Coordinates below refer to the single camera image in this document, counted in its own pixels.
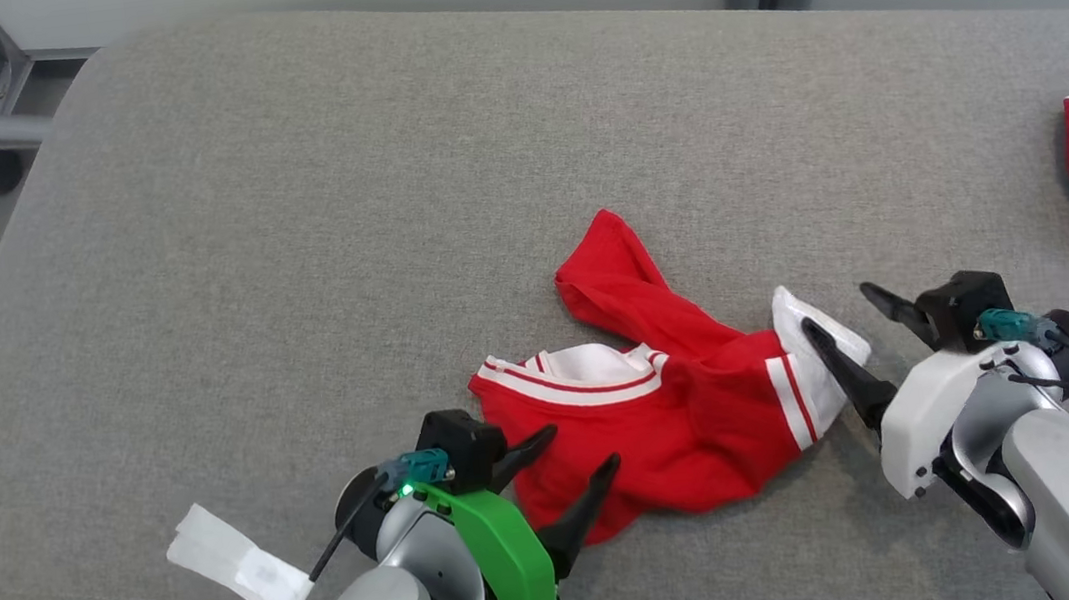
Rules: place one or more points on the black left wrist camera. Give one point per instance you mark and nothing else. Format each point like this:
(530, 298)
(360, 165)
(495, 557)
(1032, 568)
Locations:
(460, 444)

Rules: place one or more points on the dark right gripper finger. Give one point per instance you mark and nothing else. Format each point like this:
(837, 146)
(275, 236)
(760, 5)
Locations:
(856, 384)
(903, 313)

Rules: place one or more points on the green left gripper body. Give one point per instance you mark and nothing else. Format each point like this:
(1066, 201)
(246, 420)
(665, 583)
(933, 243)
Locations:
(504, 565)

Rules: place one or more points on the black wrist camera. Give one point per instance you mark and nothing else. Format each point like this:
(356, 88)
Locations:
(460, 444)
(963, 306)

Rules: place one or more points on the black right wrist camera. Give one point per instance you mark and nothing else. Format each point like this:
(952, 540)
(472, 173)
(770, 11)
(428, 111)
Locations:
(963, 306)

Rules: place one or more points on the red Bulls 23 jersey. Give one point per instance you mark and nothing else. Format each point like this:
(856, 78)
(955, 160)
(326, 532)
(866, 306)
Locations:
(690, 423)

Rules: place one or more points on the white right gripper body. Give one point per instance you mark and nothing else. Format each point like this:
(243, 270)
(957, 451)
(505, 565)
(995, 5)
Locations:
(929, 406)

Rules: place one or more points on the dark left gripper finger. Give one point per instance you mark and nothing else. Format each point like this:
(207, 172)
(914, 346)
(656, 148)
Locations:
(520, 458)
(575, 527)

